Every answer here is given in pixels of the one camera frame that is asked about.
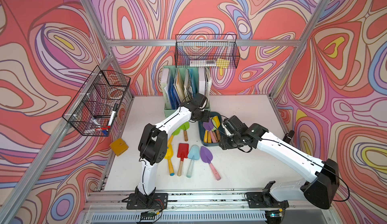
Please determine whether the dark teal storage box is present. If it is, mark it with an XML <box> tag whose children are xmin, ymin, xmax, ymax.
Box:
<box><xmin>198</xmin><ymin>111</ymin><xmax>226</xmax><ymax>147</ymax></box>

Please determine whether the purple shovel pink handle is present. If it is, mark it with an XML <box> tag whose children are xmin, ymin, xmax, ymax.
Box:
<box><xmin>203</xmin><ymin>118</ymin><xmax>217</xmax><ymax>143</ymax></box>
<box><xmin>200</xmin><ymin>146</ymin><xmax>221</xmax><ymax>181</ymax></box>

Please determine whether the yellow shovel wooden handle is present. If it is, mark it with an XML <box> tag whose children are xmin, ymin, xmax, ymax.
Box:
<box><xmin>212</xmin><ymin>116</ymin><xmax>221</xmax><ymax>142</ymax></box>

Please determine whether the yellow square shovel yellow handle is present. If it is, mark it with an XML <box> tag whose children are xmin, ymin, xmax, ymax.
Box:
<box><xmin>204</xmin><ymin>130</ymin><xmax>208</xmax><ymax>143</ymax></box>

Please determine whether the light blue shovel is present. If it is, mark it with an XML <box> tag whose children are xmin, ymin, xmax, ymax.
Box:
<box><xmin>186</xmin><ymin>145</ymin><xmax>200</xmax><ymax>178</ymax></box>

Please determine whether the light green shovel wooden handle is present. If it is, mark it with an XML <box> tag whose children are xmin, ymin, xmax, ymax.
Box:
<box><xmin>210</xmin><ymin>119</ymin><xmax>216</xmax><ymax>131</ymax></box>

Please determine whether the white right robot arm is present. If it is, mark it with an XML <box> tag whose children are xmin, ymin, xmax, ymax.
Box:
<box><xmin>220</xmin><ymin>115</ymin><xmax>340</xmax><ymax>209</ymax></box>

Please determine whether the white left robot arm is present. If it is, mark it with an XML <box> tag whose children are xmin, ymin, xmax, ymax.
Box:
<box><xmin>136</xmin><ymin>93</ymin><xmax>209</xmax><ymax>197</ymax></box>

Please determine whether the mint green file organizer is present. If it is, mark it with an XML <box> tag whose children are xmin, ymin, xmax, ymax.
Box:
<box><xmin>160</xmin><ymin>66</ymin><xmax>212</xmax><ymax>117</ymax></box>

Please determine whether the yellow sponge in basket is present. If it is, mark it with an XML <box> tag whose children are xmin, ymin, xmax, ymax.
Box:
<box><xmin>216</xmin><ymin>58</ymin><xmax>230</xmax><ymax>68</ymax></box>

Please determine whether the black stapler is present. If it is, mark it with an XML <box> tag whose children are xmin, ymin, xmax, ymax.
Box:
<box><xmin>283</xmin><ymin>130</ymin><xmax>295</xmax><ymax>143</ymax></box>

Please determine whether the black marker pen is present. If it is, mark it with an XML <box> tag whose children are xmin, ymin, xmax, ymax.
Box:
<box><xmin>107</xmin><ymin>103</ymin><xmax>119</xmax><ymax>127</ymax></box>

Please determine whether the yellow sticky note block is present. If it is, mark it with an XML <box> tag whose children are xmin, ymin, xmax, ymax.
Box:
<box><xmin>109</xmin><ymin>138</ymin><xmax>129</xmax><ymax>156</ymax></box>

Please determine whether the red shovel wooden handle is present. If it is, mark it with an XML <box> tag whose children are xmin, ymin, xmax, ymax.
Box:
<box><xmin>177</xmin><ymin>143</ymin><xmax>189</xmax><ymax>177</ymax></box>

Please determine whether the green shovel yellow handle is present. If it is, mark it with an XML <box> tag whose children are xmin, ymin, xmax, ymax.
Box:
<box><xmin>167</xmin><ymin>128</ymin><xmax>180</xmax><ymax>147</ymax></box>

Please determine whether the yellow shovel blue tipped handle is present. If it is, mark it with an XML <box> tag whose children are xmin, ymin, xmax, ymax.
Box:
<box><xmin>164</xmin><ymin>143</ymin><xmax>175</xmax><ymax>176</ymax></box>

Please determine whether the black wire basket back wall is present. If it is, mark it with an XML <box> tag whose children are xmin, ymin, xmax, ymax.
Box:
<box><xmin>174</xmin><ymin>33</ymin><xmax>240</xmax><ymax>68</ymax></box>

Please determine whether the black wire basket wall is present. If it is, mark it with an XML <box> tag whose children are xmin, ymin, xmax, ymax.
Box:
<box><xmin>62</xmin><ymin>66</ymin><xmax>131</xmax><ymax>137</ymax></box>
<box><xmin>174</xmin><ymin>33</ymin><xmax>240</xmax><ymax>68</ymax></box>

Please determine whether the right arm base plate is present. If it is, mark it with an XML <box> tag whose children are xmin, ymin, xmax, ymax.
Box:
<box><xmin>244</xmin><ymin>192</ymin><xmax>289</xmax><ymax>209</ymax></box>

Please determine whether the black wire basket left wall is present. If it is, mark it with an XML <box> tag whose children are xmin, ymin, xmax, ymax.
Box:
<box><xmin>62</xmin><ymin>66</ymin><xmax>131</xmax><ymax>137</ymax></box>

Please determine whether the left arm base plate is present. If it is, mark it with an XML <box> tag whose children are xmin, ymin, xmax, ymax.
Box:
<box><xmin>122</xmin><ymin>192</ymin><xmax>168</xmax><ymax>210</ymax></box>

